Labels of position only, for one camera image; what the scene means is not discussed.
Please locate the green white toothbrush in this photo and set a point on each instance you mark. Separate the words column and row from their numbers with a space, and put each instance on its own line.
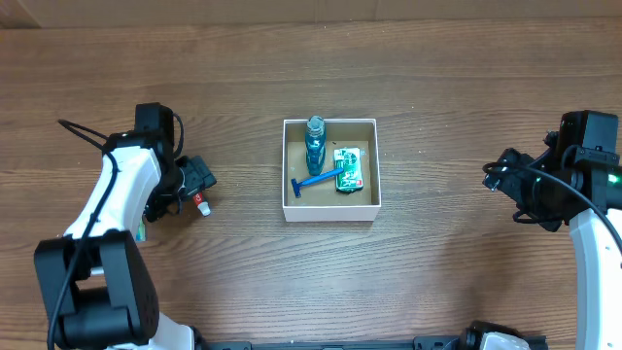
column 141, row 233

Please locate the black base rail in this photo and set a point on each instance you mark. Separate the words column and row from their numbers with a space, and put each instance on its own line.
column 478, row 335

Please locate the white cardboard box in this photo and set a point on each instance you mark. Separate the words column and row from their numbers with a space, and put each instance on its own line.
column 322, row 202

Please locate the blue mouthwash bottle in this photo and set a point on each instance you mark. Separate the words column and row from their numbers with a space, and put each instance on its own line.
column 315, row 141

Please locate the Colgate toothpaste tube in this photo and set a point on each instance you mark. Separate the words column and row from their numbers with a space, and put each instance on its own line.
column 201, row 204

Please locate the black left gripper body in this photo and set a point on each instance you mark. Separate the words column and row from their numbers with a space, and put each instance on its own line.
column 195, row 178

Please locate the blue disposable razor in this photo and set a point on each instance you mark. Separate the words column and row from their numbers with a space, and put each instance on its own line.
column 297, row 186

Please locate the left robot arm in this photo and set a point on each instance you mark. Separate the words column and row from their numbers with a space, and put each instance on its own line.
column 95, row 286

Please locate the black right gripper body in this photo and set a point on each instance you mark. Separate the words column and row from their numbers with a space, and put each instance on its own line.
column 508, row 171

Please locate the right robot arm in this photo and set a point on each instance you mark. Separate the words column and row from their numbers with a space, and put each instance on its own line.
column 576, row 182

